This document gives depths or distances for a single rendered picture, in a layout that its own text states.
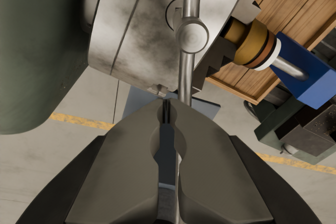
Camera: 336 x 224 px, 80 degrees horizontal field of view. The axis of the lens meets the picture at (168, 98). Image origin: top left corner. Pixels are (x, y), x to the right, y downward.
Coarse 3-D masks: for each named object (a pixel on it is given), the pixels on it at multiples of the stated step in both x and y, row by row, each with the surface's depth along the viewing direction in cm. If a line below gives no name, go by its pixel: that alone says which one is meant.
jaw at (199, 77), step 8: (216, 40) 33; (224, 40) 34; (216, 48) 33; (224, 48) 33; (232, 48) 34; (208, 56) 32; (216, 56) 32; (224, 56) 33; (232, 56) 34; (200, 64) 31; (208, 64) 32; (216, 64) 32; (224, 64) 35; (200, 72) 31; (208, 72) 34; (200, 80) 30; (152, 88) 32; (160, 88) 31; (192, 88) 30; (200, 88) 30
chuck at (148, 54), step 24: (144, 0) 20; (168, 0) 20; (216, 0) 20; (144, 24) 21; (216, 24) 21; (120, 48) 23; (144, 48) 23; (168, 48) 22; (120, 72) 28; (144, 72) 26; (168, 72) 25
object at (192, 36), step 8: (176, 8) 20; (176, 16) 16; (192, 16) 14; (176, 24) 14; (184, 24) 13; (192, 24) 13; (200, 24) 13; (176, 32) 13; (184, 32) 13; (192, 32) 13; (200, 32) 13; (208, 32) 13; (176, 40) 13; (184, 40) 13; (192, 40) 13; (200, 40) 13; (184, 48) 13; (192, 48) 13; (200, 48) 13
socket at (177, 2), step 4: (172, 0) 20; (176, 0) 20; (180, 0) 20; (168, 4) 20; (172, 4) 20; (176, 4) 20; (180, 4) 20; (168, 8) 20; (172, 8) 20; (168, 12) 20; (172, 12) 20; (168, 16) 20; (172, 16) 20; (168, 20) 21; (168, 24) 21; (172, 24) 21; (172, 28) 21
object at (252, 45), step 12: (228, 24) 38; (240, 24) 34; (252, 24) 33; (264, 24) 35; (228, 36) 34; (240, 36) 34; (252, 36) 33; (264, 36) 34; (240, 48) 34; (252, 48) 34; (264, 48) 35; (240, 60) 36; (252, 60) 36; (264, 60) 36
